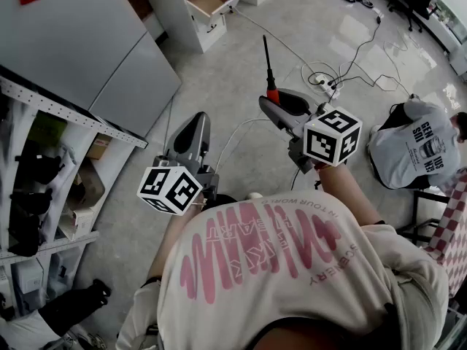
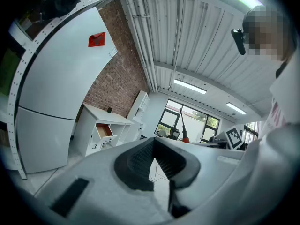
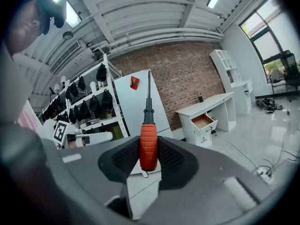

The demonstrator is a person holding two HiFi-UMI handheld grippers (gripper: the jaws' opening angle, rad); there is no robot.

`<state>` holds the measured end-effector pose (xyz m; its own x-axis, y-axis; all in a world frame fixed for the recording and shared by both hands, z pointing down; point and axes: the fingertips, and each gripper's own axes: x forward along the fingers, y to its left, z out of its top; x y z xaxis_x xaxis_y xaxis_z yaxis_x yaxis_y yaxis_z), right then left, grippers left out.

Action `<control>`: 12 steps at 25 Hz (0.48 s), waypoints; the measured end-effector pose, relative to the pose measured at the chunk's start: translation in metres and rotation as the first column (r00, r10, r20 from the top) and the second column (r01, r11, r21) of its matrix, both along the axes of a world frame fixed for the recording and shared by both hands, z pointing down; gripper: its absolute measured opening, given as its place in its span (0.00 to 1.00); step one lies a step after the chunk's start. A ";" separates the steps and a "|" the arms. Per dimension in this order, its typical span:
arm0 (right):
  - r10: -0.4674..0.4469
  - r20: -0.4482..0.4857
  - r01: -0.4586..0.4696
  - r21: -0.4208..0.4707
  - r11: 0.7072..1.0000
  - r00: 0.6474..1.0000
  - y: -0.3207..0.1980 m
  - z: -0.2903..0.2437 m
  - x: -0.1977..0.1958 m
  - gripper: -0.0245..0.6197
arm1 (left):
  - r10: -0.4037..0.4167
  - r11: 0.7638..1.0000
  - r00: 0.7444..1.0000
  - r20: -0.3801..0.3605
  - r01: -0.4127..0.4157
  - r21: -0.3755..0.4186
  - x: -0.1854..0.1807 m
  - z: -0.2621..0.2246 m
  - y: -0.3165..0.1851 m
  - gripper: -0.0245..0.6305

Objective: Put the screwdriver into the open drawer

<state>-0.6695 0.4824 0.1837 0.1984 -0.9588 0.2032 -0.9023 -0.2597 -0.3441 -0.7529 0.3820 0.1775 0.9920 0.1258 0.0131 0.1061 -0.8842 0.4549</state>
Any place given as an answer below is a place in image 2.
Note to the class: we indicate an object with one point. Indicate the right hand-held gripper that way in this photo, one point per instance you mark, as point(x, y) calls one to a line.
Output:
point(234, 137)

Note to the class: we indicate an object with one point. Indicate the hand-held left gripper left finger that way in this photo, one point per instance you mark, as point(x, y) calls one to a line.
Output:
point(131, 167)

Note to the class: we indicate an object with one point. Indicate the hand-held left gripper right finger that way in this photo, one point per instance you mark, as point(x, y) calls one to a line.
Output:
point(180, 167)

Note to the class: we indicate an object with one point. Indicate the white desk drawer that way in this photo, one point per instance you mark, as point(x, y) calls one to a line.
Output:
point(103, 130)

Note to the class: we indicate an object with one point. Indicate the long ceiling light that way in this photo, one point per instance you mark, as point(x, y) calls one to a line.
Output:
point(189, 86)
point(235, 108)

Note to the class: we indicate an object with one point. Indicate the black office chair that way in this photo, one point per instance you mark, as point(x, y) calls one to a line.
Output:
point(174, 133)

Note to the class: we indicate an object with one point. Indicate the black-framed window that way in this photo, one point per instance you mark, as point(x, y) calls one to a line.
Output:
point(194, 123)

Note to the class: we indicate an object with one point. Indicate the person's white printed shirt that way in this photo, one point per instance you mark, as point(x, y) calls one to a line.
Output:
point(269, 172)

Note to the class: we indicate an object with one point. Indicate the white desk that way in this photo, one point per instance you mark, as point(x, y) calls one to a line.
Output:
point(112, 117)

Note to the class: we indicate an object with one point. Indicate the small black box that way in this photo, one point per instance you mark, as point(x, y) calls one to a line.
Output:
point(109, 110)

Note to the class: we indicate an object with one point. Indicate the white bookshelf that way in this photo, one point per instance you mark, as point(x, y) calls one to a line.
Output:
point(140, 102)

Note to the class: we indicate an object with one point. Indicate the person's head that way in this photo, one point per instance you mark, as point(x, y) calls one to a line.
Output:
point(267, 32)

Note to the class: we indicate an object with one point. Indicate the white refrigerator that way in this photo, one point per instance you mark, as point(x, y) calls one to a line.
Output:
point(58, 78)

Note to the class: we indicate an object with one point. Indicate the white ceiling pipe bundle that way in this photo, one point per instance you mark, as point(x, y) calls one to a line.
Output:
point(143, 43)

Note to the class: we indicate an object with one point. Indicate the white perforated metal shelf rack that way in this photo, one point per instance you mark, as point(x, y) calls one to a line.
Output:
point(11, 116)

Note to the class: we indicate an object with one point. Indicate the red sign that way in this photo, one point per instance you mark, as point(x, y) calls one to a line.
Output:
point(96, 40)

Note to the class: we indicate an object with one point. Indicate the black bag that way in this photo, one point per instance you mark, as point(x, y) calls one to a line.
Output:
point(58, 2)

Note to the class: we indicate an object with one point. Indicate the black head-worn camera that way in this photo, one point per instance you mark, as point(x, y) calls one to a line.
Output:
point(239, 42)

